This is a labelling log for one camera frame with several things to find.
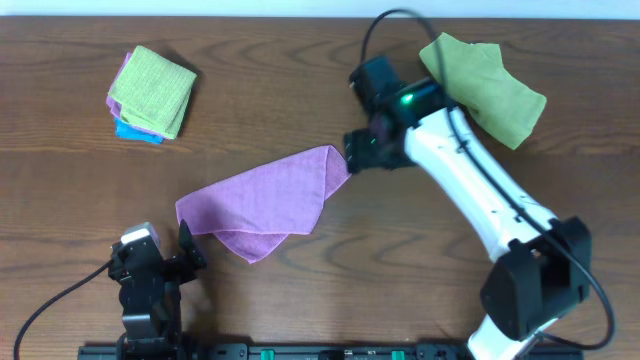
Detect purple microfiber cloth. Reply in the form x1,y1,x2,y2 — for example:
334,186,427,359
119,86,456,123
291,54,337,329
175,145,350,263

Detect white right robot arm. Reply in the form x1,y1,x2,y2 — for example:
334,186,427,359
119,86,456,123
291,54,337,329
344,73,596,359

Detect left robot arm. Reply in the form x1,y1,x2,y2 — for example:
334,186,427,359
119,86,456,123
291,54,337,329
108,220,207,359

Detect crumpled olive green cloth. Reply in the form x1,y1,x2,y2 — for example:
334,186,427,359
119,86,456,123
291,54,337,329
419,33,547,150

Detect folded blue cloth in stack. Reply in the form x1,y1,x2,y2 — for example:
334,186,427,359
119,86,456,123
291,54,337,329
114,117,164,144

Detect folded green cloth on stack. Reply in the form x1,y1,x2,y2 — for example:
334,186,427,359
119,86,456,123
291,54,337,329
107,45,197,140

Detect folded pink cloth in stack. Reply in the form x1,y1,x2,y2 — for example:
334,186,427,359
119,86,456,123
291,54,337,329
105,51,166,140

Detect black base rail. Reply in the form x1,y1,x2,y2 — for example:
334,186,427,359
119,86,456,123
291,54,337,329
77,343,585,360

